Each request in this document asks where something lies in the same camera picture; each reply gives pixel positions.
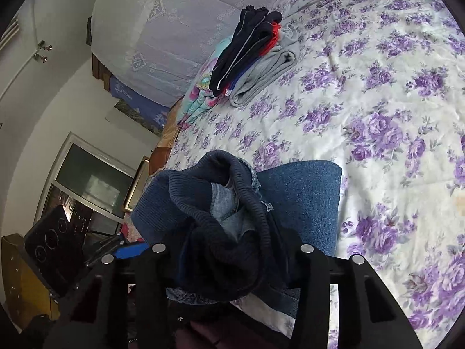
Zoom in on gold picture frame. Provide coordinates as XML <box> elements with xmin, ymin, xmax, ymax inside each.
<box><xmin>124</xmin><ymin>156</ymin><xmax>150</xmax><ymax>213</ymax></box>

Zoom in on blue denim pants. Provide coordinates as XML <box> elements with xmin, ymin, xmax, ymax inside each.
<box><xmin>131</xmin><ymin>150</ymin><xmax>344</xmax><ymax>330</ymax></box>

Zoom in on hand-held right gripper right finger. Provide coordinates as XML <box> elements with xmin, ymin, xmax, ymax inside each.
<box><xmin>289</xmin><ymin>242</ymin><xmax>424</xmax><ymax>349</ymax></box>

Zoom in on orange brown pillow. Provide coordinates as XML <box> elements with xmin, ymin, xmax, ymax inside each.
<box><xmin>149</xmin><ymin>107</ymin><xmax>182</xmax><ymax>175</ymax></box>

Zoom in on white framed window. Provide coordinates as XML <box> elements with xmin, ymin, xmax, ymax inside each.
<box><xmin>44</xmin><ymin>133</ymin><xmax>137</xmax><ymax>233</ymax></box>

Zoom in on unframed landscape picture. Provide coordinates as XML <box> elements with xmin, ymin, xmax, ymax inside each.
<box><xmin>105</xmin><ymin>100</ymin><xmax>162</xmax><ymax>137</ymax></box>

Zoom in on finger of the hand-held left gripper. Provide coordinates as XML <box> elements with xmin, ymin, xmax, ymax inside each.
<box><xmin>84</xmin><ymin>233</ymin><xmax>150</xmax><ymax>264</ymax></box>

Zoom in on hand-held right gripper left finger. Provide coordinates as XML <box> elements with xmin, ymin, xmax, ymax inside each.
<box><xmin>44</xmin><ymin>243</ymin><xmax>169</xmax><ymax>349</ymax></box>

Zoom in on yellow wooden cabinet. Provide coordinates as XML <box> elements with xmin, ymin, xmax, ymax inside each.
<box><xmin>0</xmin><ymin>234</ymin><xmax>60</xmax><ymax>322</ymax></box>

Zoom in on purple floral bed sheet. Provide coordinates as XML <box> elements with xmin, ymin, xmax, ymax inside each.
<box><xmin>165</xmin><ymin>0</ymin><xmax>465</xmax><ymax>349</ymax></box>

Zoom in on folded grey pants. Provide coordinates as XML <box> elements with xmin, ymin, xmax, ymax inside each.
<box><xmin>230</xmin><ymin>22</ymin><xmax>301</xmax><ymax>108</ymax></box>

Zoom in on wooden headboard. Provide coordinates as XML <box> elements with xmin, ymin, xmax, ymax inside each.
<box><xmin>86</xmin><ymin>16</ymin><xmax>111</xmax><ymax>91</ymax></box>

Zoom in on folded red blue garment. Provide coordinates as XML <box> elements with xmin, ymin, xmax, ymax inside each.
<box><xmin>221</xmin><ymin>22</ymin><xmax>282</xmax><ymax>97</ymax></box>

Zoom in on folded black pants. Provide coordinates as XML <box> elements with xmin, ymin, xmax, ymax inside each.
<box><xmin>209</xmin><ymin>5</ymin><xmax>283</xmax><ymax>97</ymax></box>

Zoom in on red floral blanket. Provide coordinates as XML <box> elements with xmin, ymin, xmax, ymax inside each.
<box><xmin>121</xmin><ymin>222</ymin><xmax>146</xmax><ymax>244</ymax></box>

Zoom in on folded floral quilt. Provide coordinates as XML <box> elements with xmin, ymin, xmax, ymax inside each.
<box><xmin>176</xmin><ymin>34</ymin><xmax>235</xmax><ymax>129</ymax></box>

